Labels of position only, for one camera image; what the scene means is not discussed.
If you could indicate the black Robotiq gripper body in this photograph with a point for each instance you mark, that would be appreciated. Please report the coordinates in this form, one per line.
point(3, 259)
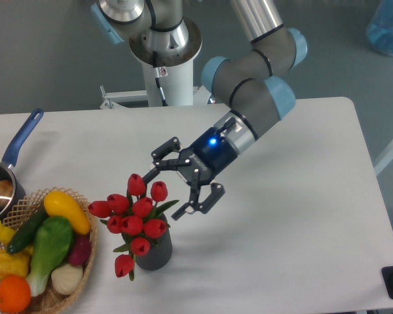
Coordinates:
point(210, 154)

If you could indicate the red tulip bouquet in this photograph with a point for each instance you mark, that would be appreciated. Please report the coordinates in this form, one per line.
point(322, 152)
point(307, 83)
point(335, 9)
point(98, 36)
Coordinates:
point(139, 200)

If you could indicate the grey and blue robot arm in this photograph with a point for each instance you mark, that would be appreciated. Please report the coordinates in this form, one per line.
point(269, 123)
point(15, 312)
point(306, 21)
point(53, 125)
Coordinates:
point(166, 43)

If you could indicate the dark grey ribbed vase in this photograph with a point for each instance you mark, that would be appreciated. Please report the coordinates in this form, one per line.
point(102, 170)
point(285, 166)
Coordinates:
point(147, 245)

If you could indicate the yellow squash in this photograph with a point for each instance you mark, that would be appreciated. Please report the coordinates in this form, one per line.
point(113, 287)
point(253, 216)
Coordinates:
point(58, 203)

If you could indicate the purple red onion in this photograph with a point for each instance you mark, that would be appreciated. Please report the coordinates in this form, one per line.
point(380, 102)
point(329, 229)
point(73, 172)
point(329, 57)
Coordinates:
point(80, 251)

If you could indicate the green bok choy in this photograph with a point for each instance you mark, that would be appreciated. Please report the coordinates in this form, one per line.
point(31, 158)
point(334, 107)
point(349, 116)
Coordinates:
point(50, 247)

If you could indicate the green cucumber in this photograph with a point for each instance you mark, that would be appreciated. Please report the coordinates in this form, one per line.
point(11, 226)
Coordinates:
point(25, 235)

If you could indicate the white garlic bulb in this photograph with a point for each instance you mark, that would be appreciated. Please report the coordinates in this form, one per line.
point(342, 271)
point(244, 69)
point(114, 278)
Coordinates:
point(66, 278)

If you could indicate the yellow banana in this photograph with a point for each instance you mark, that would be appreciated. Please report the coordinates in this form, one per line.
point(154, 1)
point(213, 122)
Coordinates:
point(6, 234)

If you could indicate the woven wicker basket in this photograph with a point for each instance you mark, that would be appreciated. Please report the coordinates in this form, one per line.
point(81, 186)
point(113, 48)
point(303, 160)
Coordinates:
point(52, 301)

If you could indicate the yellow bell pepper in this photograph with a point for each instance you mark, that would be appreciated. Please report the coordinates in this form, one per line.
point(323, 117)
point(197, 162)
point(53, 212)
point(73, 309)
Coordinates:
point(13, 264)

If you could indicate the orange fruit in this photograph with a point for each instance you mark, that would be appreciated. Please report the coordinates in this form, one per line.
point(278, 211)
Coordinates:
point(15, 294)

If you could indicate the blue plastic bag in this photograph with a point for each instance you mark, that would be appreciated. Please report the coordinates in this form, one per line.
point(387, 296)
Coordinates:
point(379, 32)

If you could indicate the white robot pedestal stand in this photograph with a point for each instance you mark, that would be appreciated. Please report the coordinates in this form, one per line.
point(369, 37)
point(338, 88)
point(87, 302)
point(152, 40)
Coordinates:
point(172, 86)

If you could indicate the blue handled saucepan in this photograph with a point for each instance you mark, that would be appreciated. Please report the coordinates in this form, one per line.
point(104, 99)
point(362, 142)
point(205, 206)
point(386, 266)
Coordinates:
point(10, 158)

